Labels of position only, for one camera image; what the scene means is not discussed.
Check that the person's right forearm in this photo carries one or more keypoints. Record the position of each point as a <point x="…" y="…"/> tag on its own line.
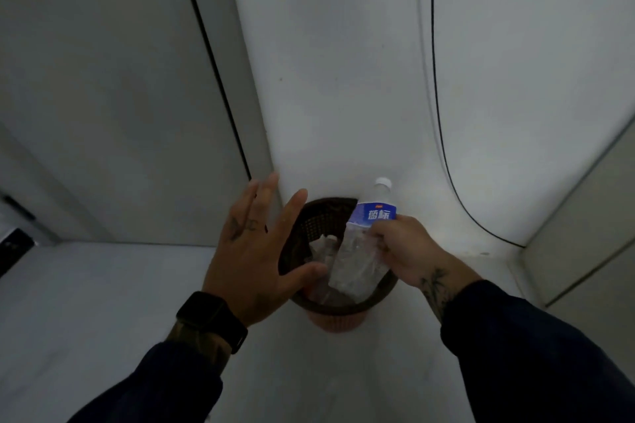
<point x="526" y="358"/>

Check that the brown mesh waste basket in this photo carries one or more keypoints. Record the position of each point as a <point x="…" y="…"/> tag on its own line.
<point x="332" y="264"/>

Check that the person's left forearm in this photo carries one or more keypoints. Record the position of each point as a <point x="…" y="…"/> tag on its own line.
<point x="163" y="378"/>

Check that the black smartwatch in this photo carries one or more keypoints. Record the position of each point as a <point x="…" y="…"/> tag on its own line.
<point x="212" y="318"/>

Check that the grey cabinet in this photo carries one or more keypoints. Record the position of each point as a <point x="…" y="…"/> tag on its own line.
<point x="585" y="249"/>

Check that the clear plastic water bottle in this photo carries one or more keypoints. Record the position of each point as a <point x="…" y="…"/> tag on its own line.
<point x="362" y="244"/>

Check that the person's left middle finger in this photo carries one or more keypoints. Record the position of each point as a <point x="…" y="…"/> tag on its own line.
<point x="264" y="199"/>

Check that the person's left hand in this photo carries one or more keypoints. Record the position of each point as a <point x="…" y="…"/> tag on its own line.
<point x="248" y="268"/>

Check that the crumpled plastic bottles in basket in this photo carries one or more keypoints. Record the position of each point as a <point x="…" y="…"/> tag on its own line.
<point x="322" y="249"/>

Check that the black device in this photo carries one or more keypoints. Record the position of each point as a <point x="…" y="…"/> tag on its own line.
<point x="14" y="246"/>

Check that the person's right hand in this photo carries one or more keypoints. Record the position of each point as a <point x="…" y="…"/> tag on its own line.
<point x="414" y="251"/>

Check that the person's left thumb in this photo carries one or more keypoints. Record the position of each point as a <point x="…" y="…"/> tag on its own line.
<point x="307" y="274"/>

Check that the person's right fingers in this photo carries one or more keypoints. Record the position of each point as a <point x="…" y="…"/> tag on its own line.
<point x="381" y="234"/>

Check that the grey door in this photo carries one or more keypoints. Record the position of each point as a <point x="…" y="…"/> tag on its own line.
<point x="109" y="90"/>

